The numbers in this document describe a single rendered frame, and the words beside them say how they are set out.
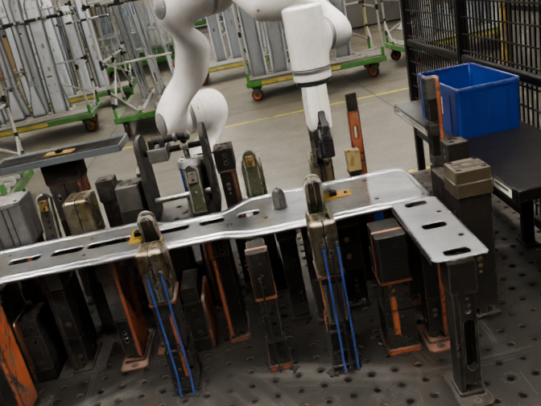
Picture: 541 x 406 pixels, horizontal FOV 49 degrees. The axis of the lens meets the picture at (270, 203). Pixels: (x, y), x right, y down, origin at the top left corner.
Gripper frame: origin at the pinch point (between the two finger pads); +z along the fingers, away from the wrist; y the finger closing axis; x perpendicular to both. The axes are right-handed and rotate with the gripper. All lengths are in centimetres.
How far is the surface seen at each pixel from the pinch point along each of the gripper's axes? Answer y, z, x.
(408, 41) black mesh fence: -119, -2, 55
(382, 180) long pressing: -3.2, 11.9, 12.9
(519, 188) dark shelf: 24.2, 8.8, 33.6
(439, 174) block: 0.3, 11.9, 25.5
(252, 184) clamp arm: -13.6, 9.7, -18.2
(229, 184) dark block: -18.5, 10.1, -24.4
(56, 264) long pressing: 7, 12, -64
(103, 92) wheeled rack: -890, 89, -256
